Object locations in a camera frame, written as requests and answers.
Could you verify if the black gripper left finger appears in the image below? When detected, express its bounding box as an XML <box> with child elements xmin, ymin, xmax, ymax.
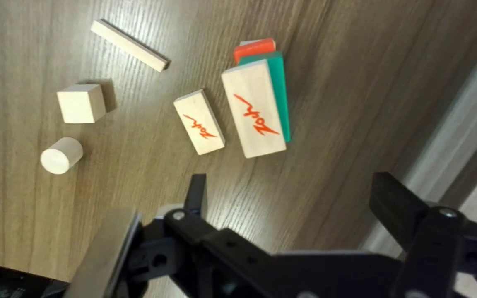
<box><xmin>162</xmin><ymin>172</ymin><xmax>273</xmax><ymax>266</ymax></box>

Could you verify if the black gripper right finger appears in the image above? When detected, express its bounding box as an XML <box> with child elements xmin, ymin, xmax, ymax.
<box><xmin>368</xmin><ymin>170</ymin><xmax>467</xmax><ymax>261</ymax></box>

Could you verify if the small rectangular wooden block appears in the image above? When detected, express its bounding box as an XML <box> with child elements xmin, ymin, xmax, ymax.
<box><xmin>172</xmin><ymin>87</ymin><xmax>227</xmax><ymax>157</ymax></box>

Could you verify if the large rectangular wooden block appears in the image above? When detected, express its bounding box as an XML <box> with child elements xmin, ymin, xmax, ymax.
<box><xmin>220</xmin><ymin>57</ymin><xmax>288</xmax><ymax>160</ymax></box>

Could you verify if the green toy block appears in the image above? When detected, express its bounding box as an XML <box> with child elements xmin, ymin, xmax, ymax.
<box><xmin>239</xmin><ymin>49</ymin><xmax>293</xmax><ymax>145</ymax></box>

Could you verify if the wooden cylinder block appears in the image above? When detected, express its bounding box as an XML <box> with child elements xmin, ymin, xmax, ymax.
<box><xmin>38</xmin><ymin>135</ymin><xmax>85</xmax><ymax>176</ymax></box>

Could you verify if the wooden cube block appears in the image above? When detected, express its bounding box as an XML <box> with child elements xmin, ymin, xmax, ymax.
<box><xmin>55</xmin><ymin>82</ymin><xmax>108</xmax><ymax>125</ymax></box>

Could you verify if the orange toy block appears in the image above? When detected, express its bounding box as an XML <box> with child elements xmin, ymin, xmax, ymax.
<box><xmin>232</xmin><ymin>36</ymin><xmax>278</xmax><ymax>64</ymax></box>

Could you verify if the thin wooden stick block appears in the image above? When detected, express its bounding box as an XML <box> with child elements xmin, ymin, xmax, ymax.
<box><xmin>90</xmin><ymin>16</ymin><xmax>172</xmax><ymax>74</ymax></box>

